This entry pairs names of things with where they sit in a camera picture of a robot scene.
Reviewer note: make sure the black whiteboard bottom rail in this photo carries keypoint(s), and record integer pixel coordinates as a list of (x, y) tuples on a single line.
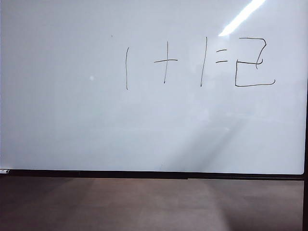
[(144, 175)]

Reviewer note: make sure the white whiteboard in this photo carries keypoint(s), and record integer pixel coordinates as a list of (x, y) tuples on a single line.
[(144, 132)]

